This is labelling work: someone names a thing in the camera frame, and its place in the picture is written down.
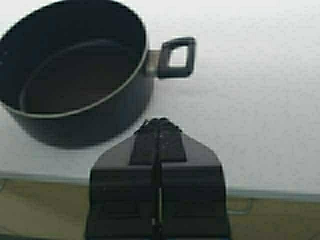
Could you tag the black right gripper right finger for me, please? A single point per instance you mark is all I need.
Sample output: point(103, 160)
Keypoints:
point(191, 190)

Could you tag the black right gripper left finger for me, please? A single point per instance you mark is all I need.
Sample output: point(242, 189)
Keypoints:
point(122, 189)

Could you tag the black cooking pot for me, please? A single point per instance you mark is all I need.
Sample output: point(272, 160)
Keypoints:
point(76, 73)

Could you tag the lower right drawer front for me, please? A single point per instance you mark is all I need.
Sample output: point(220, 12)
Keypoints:
point(275, 219)

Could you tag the drawer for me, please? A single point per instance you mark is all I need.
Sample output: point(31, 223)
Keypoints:
point(51, 211)
point(275, 219)

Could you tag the lower left drawer front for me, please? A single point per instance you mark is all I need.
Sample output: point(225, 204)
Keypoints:
point(51, 211)

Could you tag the metal right drawer handle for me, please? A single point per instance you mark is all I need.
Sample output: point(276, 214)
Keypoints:
point(239, 206)

